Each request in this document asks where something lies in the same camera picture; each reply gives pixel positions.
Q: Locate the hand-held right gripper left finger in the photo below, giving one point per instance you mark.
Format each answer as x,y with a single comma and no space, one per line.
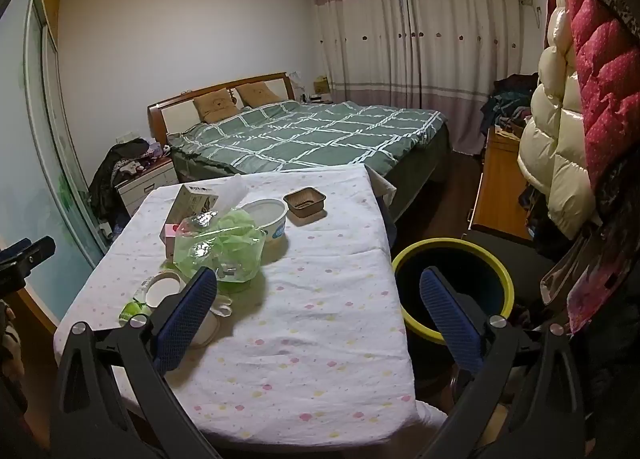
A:
187,319

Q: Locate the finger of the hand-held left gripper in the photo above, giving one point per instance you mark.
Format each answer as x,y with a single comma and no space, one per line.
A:
30,251

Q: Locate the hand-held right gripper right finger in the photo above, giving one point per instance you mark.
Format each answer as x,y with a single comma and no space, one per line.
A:
452,319

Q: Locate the white paper cup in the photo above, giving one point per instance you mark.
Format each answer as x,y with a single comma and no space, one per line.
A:
207,326

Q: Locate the yellow rimmed dark bin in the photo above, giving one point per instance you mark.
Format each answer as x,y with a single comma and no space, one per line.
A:
470,269

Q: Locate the green bottle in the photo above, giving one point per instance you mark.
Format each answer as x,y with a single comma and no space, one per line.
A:
132,311

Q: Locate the pink box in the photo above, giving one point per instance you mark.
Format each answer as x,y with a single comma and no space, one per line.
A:
170,239

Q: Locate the clear bag with green mesh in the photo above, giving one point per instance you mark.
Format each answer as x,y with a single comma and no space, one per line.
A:
230,239

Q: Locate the white round tub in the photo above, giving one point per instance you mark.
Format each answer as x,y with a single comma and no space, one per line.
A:
270,219

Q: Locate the sliding wardrobe door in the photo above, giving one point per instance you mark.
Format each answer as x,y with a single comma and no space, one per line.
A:
30,164

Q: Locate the dark jacket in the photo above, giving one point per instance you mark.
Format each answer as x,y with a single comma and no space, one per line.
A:
105,179

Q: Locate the clear plastic bag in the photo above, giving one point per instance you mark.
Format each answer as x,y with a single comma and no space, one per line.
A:
555,284

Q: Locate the spotted white tablecloth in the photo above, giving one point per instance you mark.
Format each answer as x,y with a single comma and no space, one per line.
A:
310,319

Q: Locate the white nightstand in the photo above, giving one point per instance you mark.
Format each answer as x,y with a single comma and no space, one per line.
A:
145,186

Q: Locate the wooden desk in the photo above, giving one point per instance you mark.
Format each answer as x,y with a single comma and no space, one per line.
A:
500,189

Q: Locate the pink floral cloth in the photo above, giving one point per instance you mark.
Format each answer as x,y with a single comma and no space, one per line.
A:
595,284

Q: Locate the clothes pile on nightstand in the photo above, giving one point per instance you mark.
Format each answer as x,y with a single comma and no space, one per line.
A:
137,151

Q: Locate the wooden bed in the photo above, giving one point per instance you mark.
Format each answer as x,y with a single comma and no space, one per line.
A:
160,111

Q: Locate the cream puffer jacket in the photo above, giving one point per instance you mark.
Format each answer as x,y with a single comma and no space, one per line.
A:
555,139

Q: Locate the brown pillow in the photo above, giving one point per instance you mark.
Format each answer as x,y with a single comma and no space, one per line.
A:
216,105
257,93

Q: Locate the dark clothes pile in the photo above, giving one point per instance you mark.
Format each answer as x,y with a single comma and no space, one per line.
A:
510,104

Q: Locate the green checked duvet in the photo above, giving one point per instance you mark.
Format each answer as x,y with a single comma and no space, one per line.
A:
320,134

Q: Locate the red puffer jacket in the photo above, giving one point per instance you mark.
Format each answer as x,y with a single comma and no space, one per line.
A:
600,79

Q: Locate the pink white curtain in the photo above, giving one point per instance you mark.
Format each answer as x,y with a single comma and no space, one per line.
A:
415,39

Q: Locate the white wall switch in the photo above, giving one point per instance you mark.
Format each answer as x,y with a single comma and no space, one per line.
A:
129,135

